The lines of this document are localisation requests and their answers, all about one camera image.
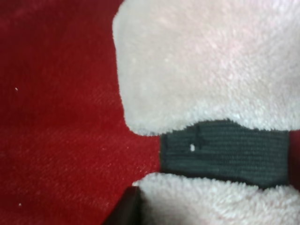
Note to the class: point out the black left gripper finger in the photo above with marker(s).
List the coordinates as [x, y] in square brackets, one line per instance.
[127, 211]

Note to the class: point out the pink towel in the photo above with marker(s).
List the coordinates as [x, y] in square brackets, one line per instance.
[182, 62]

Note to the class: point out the red tablecloth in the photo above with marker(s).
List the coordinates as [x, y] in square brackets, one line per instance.
[66, 155]

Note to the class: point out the black elastic band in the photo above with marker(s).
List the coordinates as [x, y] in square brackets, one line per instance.
[225, 150]

